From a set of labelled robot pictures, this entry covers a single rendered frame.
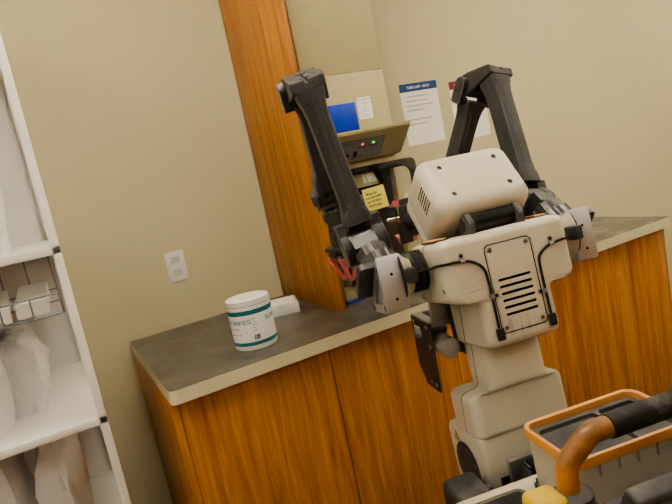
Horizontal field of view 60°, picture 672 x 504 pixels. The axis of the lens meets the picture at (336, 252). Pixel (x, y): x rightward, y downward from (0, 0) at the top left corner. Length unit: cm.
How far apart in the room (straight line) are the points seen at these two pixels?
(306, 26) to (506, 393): 134
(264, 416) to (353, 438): 31
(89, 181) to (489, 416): 156
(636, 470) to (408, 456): 104
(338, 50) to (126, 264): 107
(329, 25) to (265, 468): 142
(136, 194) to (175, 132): 27
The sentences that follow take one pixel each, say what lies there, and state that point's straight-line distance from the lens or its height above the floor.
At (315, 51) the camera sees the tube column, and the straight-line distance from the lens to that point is 205.
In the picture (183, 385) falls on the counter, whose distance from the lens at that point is 159.
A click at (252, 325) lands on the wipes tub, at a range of 170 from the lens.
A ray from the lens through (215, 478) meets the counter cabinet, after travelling 172.
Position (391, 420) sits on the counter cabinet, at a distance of 191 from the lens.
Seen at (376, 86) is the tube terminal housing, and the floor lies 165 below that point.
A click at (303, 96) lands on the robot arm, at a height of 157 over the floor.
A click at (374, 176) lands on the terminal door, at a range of 196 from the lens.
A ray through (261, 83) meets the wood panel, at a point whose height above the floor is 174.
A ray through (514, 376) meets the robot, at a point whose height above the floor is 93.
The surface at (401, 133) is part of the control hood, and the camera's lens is 206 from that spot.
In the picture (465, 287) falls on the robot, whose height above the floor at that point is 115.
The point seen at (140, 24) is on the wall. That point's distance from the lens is 235.
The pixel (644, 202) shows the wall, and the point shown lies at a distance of 387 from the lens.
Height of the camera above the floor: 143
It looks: 9 degrees down
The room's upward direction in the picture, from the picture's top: 12 degrees counter-clockwise
